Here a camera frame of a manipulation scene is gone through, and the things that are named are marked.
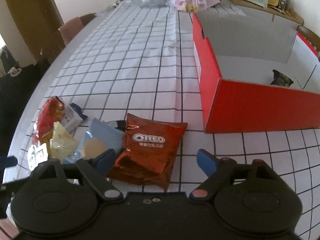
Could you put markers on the dark wooden slatted chair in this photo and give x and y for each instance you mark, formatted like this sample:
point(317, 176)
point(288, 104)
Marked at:
point(310, 36)

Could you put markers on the brown wooden door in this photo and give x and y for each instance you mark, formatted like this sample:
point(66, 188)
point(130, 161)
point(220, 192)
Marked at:
point(27, 17)

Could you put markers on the white and blue snack packet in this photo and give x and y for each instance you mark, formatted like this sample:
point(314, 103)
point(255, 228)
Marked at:
point(72, 116)

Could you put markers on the red cardboard box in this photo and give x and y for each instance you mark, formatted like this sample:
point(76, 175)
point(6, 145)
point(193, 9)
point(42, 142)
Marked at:
point(262, 107)

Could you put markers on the pale yellow snack packet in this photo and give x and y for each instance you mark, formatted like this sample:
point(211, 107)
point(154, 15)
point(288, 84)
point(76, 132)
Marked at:
point(62, 142)

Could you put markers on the light blue snack packet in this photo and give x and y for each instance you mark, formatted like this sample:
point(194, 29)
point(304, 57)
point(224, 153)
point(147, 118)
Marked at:
point(98, 135)

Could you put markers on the white checkered tablecloth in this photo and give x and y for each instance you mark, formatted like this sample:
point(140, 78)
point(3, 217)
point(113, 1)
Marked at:
point(140, 62)

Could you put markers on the white wooden-top cabinet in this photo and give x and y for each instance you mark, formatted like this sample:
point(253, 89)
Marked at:
point(287, 13)

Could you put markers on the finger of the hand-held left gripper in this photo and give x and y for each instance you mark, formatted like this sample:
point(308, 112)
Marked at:
point(8, 161)

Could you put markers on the red-brown cookie packet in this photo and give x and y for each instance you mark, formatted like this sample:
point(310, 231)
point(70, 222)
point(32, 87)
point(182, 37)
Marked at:
point(147, 150)

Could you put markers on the black bag white logo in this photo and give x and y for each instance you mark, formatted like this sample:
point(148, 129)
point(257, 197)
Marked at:
point(15, 92)

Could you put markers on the red clear-window snack packet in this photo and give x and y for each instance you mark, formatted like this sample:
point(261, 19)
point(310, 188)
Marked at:
point(48, 115)

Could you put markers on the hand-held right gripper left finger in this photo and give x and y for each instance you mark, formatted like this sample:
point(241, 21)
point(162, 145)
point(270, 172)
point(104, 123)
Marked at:
point(106, 158)

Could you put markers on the dark brown snack packet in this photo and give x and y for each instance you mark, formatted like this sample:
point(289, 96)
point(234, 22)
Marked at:
point(281, 78)

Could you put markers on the small white green-print packet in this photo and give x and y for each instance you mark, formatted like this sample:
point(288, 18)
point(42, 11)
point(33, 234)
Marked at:
point(36, 156)

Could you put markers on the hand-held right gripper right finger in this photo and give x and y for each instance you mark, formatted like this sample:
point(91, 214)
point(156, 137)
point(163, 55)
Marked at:
point(206, 161)

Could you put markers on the pink padded chair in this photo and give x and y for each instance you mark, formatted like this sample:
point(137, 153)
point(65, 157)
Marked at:
point(72, 28)

